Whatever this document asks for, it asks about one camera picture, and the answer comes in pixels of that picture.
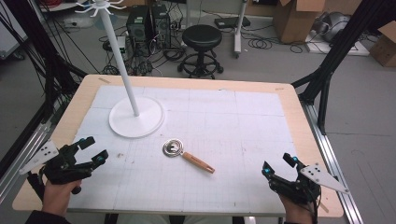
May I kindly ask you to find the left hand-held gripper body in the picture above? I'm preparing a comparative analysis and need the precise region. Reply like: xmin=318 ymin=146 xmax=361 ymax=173
xmin=19 ymin=139 xmax=94 ymax=186

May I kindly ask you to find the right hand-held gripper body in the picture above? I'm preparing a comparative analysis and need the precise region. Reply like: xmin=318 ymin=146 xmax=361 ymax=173
xmin=268 ymin=162 xmax=350 ymax=205

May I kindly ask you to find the white hook stand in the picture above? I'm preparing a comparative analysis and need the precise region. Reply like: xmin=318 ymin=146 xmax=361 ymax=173
xmin=74 ymin=0 xmax=165 ymax=139

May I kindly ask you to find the metal strainer with wooden handle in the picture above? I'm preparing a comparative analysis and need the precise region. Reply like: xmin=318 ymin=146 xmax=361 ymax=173
xmin=162 ymin=138 xmax=216 ymax=175

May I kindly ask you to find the person's right hand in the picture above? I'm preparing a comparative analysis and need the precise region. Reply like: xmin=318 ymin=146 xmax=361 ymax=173
xmin=278 ymin=194 xmax=316 ymax=224

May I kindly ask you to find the person's left hand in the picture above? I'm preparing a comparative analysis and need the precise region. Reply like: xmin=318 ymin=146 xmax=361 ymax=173
xmin=41 ymin=178 xmax=83 ymax=218

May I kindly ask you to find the wooden table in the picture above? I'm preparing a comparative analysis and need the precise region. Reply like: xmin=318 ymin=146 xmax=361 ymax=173
xmin=12 ymin=74 xmax=345 ymax=218

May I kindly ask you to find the white grid mat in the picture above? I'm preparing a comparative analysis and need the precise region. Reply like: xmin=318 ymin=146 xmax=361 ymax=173
xmin=66 ymin=85 xmax=316 ymax=215

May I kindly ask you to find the white small device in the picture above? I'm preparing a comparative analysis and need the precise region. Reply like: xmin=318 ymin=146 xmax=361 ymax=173
xmin=113 ymin=35 xmax=128 ymax=54

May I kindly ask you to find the black computer tower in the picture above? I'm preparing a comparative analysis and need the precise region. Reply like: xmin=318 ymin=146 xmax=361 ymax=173
xmin=125 ymin=4 xmax=173 ymax=50

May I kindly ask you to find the black round stool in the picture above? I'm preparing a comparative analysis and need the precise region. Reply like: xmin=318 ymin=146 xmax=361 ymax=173
xmin=177 ymin=23 xmax=225 ymax=80

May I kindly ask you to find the grey round appliance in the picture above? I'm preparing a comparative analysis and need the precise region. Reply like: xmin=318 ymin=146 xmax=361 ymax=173
xmin=314 ymin=11 xmax=352 ymax=43

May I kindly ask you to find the small cardboard box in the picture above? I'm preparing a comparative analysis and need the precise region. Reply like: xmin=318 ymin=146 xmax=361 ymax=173
xmin=369 ymin=21 xmax=396 ymax=68

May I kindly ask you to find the black flat device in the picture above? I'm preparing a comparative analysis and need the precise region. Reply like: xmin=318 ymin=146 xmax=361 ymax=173
xmin=214 ymin=16 xmax=252 ymax=30

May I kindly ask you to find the aluminium rail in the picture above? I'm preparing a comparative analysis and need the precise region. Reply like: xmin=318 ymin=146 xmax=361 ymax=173
xmin=0 ymin=120 xmax=54 ymax=205
xmin=300 ymin=101 xmax=364 ymax=224

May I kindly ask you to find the black metal frame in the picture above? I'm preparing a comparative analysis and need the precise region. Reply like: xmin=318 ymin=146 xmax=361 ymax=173
xmin=290 ymin=0 xmax=396 ymax=136
xmin=0 ymin=0 xmax=90 ymax=178

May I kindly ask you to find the coiled black cable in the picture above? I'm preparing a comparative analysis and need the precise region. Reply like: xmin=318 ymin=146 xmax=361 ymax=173
xmin=247 ymin=35 xmax=275 ymax=50

